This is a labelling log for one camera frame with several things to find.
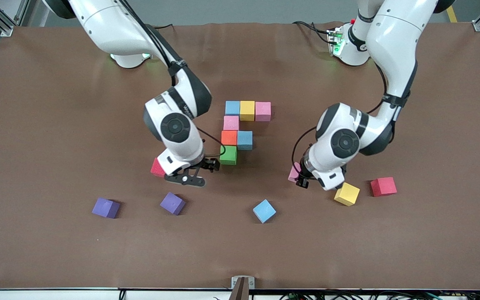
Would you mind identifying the green foam cube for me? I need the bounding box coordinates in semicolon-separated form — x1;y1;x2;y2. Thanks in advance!
219;145;238;165

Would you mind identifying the yellow foam cube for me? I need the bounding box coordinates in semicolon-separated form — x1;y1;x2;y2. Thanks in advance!
240;100;256;122
334;182;360;207

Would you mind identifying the red foam cube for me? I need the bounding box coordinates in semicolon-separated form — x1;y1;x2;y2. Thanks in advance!
370;177;398;197
150;157;168;178

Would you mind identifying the left arm base connector panel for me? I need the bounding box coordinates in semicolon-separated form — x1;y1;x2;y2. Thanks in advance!
327;27;345;57

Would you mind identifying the purple foam cube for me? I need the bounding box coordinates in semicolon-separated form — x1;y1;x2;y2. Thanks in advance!
92;197;121;219
160;192;186;216

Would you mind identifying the brown table mat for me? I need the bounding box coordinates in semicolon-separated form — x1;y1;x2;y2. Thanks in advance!
0;22;480;290

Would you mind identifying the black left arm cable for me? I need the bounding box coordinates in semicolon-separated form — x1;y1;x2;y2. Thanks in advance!
292;127;318;168

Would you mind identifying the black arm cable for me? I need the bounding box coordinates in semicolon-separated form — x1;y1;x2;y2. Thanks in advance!
292;127;318;168
196;126;227;160

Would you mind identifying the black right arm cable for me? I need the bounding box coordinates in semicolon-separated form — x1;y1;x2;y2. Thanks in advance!
196;126;227;160

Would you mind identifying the black left base cable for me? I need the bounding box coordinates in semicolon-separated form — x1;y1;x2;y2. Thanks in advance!
292;21;332;44

